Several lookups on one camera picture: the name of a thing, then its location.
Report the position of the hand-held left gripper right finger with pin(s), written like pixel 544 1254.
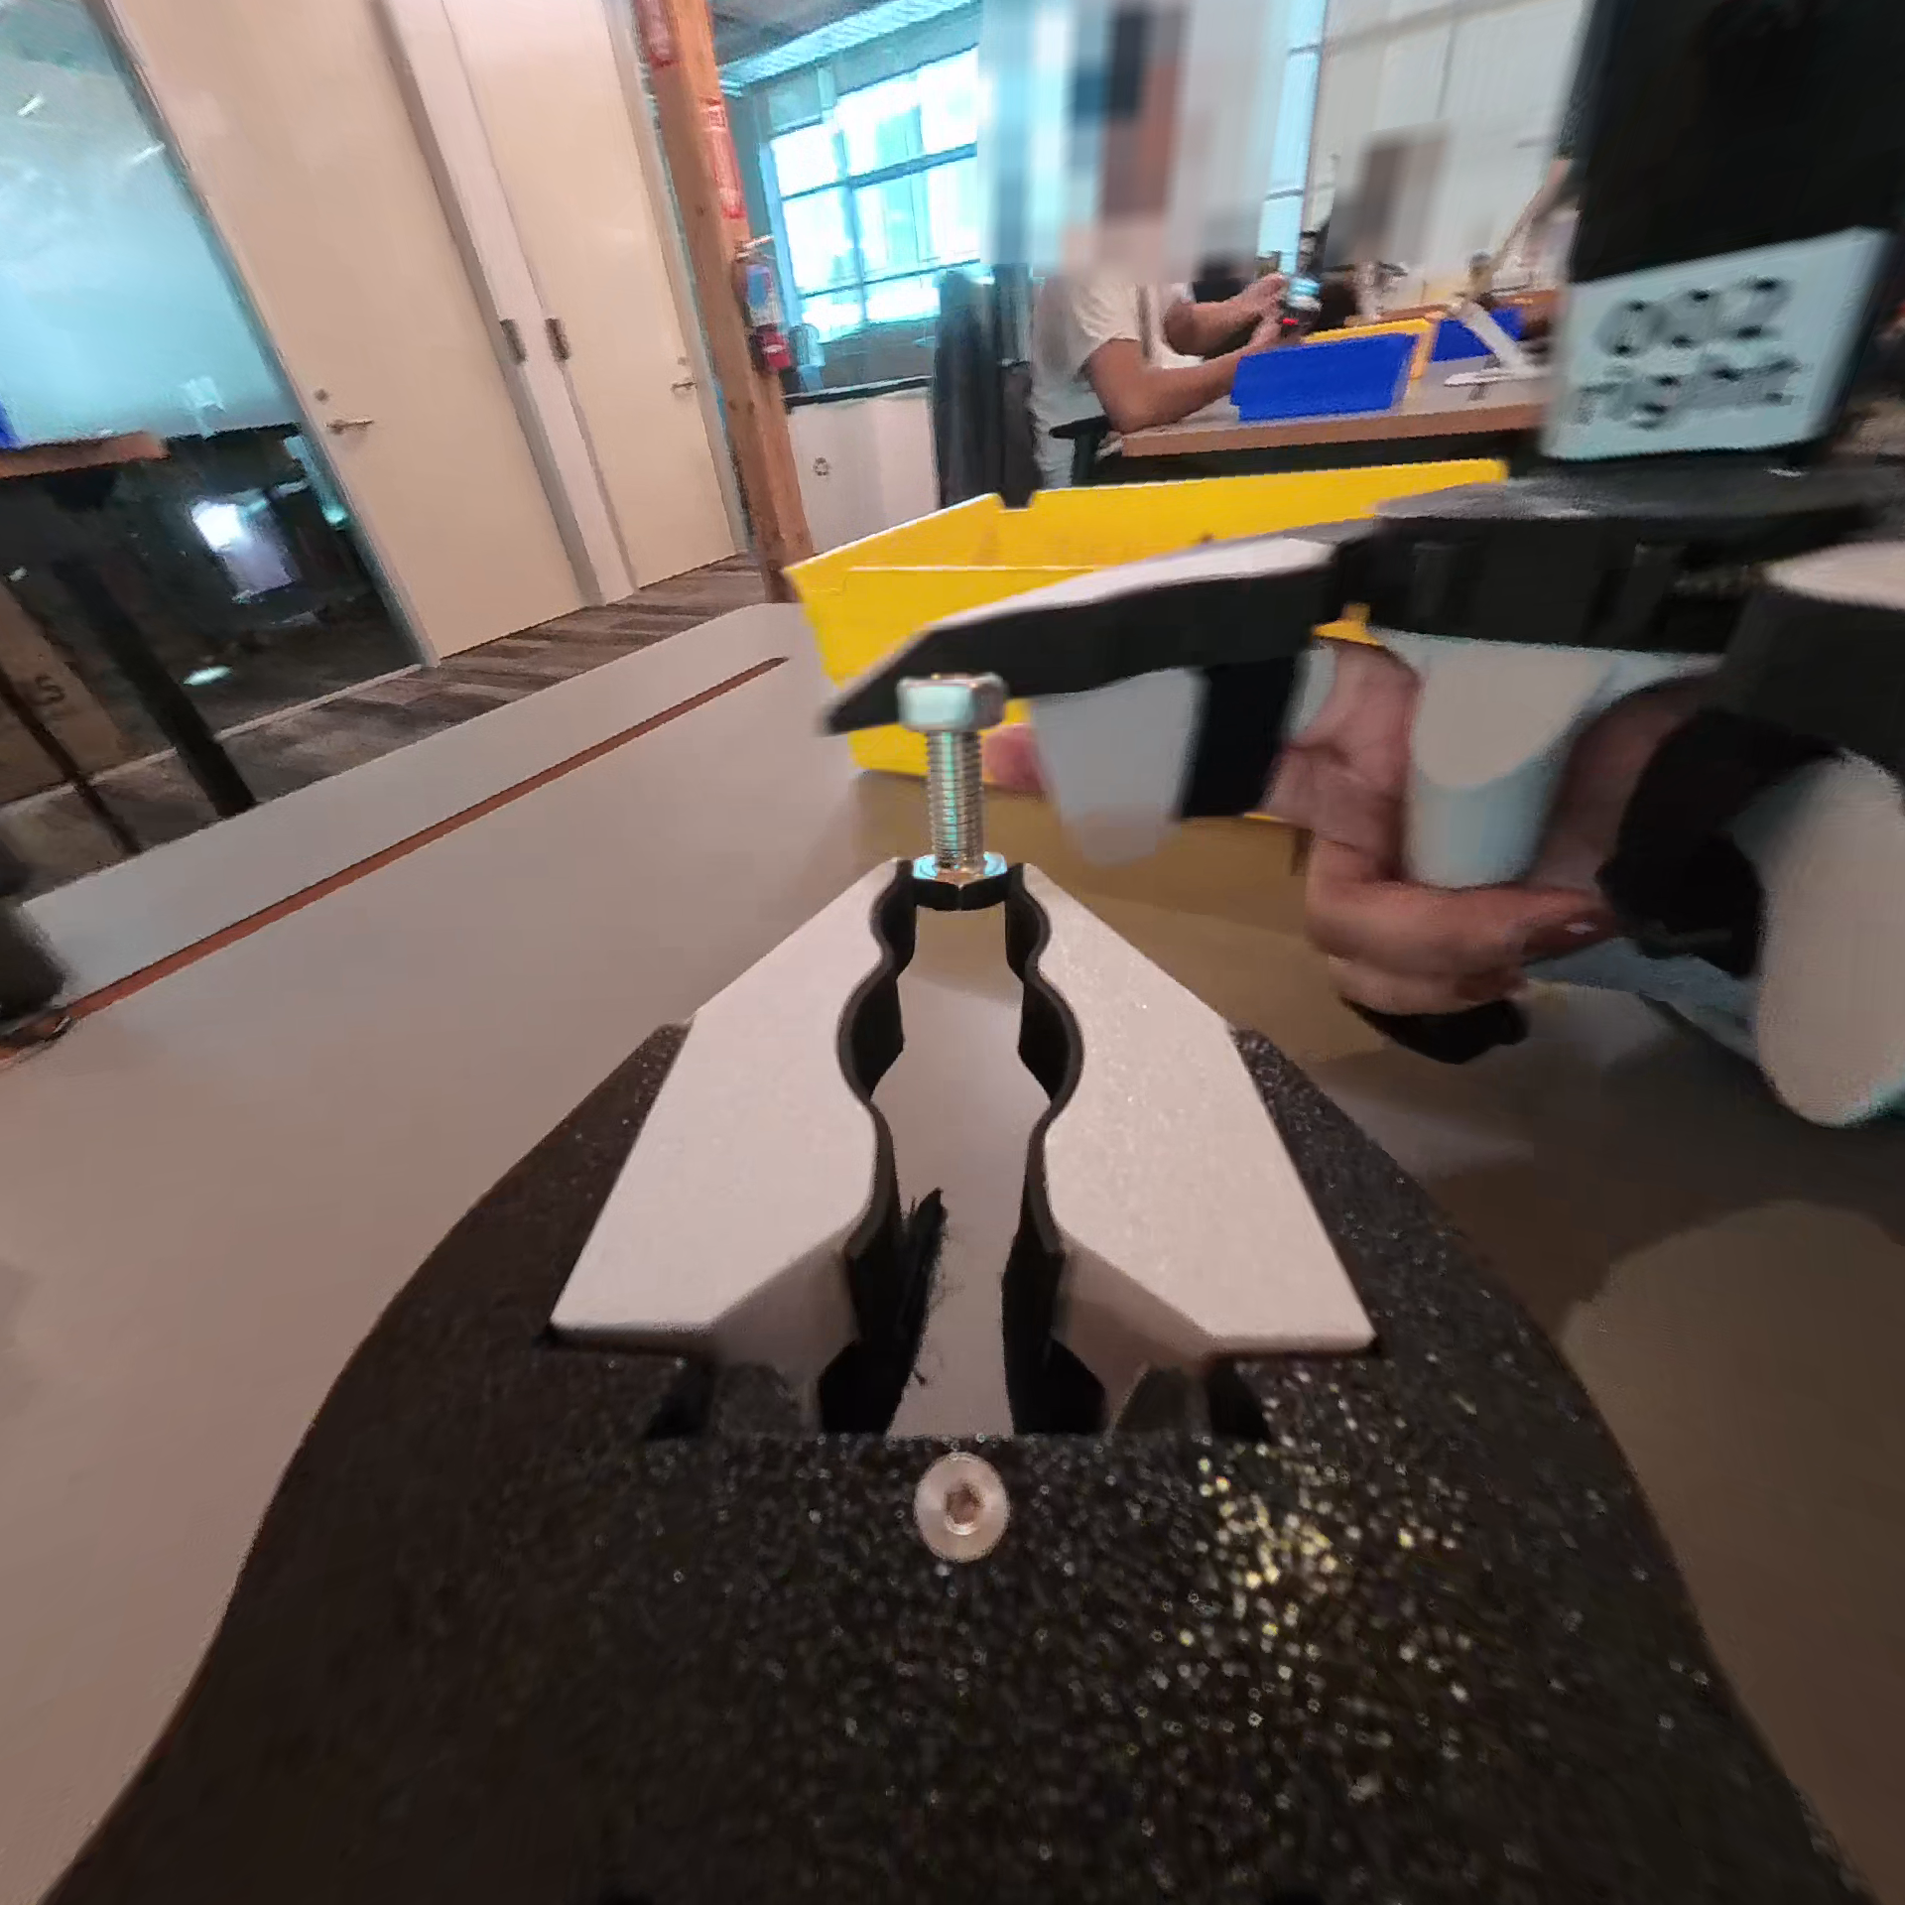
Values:
pixel 1190 1175

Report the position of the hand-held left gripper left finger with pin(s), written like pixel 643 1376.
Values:
pixel 714 1162

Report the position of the red fire extinguisher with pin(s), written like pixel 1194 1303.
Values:
pixel 766 320

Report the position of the wooden pillar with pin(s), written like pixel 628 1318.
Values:
pixel 692 147

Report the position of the black office chair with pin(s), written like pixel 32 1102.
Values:
pixel 983 387

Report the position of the blue plastic bin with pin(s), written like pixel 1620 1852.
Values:
pixel 1317 380
pixel 1465 338

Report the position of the silver hex nut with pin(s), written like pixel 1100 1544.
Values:
pixel 959 868

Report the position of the white cabinet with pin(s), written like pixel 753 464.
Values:
pixel 862 462

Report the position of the silver hex bolt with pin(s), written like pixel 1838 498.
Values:
pixel 957 789

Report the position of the wooden desk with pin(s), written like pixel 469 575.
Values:
pixel 1265 433

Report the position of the white double door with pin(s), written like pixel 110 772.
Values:
pixel 595 223

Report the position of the printed cardboard box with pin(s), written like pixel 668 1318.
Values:
pixel 60 714

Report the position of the yellow plastic bin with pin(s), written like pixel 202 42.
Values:
pixel 856 625

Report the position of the person's right hand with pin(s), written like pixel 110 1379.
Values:
pixel 1338 773

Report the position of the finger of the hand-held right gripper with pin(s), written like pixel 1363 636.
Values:
pixel 1131 595

